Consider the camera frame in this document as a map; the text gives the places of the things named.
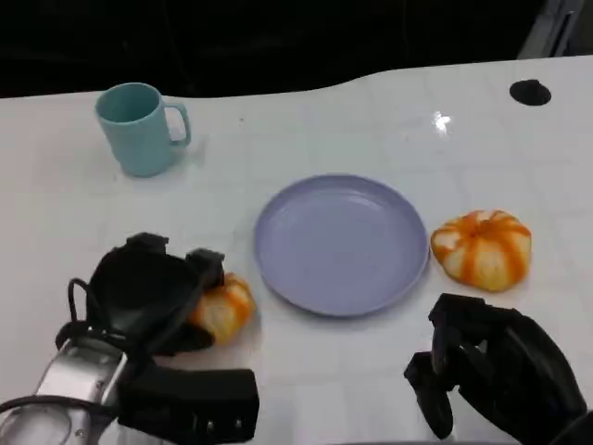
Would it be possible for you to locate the lilac plate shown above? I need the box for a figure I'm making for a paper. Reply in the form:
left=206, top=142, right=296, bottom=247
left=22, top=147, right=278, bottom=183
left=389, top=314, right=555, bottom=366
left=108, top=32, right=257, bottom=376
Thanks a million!
left=253, top=173, right=431, bottom=319

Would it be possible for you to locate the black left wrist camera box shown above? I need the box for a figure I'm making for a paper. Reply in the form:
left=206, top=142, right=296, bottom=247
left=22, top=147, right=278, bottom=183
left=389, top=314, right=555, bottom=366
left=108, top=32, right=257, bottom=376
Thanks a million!
left=117, top=367, right=259, bottom=445

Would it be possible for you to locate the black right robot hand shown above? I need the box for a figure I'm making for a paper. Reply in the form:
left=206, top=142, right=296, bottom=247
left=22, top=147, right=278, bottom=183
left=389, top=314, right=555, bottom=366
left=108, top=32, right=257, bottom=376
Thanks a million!
left=403, top=293, right=588, bottom=440

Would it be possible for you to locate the pale green mug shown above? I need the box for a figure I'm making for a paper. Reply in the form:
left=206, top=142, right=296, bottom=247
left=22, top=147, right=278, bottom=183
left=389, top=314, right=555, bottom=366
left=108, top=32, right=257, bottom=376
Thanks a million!
left=95, top=82, right=193, bottom=178

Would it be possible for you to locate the black round table grommet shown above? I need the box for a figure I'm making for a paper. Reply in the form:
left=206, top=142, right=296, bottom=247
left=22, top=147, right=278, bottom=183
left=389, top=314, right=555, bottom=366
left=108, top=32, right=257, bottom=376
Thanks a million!
left=509, top=79, right=552, bottom=107

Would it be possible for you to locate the grey metal frame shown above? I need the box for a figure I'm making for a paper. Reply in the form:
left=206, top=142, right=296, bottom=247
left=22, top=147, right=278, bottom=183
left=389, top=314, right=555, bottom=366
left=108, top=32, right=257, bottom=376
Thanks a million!
left=516, top=0, right=586, bottom=60

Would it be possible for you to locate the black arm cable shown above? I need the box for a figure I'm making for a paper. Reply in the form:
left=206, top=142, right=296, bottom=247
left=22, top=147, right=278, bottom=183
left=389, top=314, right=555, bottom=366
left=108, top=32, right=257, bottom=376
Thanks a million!
left=55, top=276, right=157, bottom=372

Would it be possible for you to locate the orange and white bread roll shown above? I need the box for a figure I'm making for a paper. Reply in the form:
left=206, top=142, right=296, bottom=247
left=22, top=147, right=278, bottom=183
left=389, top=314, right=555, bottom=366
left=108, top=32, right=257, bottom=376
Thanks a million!
left=430, top=209, right=533, bottom=293
left=188, top=272, right=258, bottom=347

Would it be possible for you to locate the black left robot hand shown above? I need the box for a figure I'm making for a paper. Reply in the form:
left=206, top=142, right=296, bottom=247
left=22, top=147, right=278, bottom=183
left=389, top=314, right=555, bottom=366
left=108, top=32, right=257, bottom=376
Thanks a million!
left=85, top=233, right=227, bottom=357

